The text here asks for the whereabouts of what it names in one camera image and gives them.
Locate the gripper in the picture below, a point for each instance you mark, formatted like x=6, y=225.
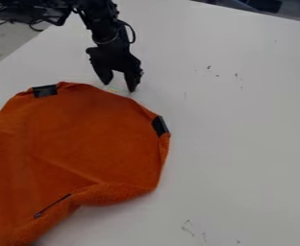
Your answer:
x=114, y=54

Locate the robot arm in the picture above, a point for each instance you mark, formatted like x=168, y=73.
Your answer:
x=97, y=16

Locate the orange cloth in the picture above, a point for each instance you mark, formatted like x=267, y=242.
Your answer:
x=67, y=150

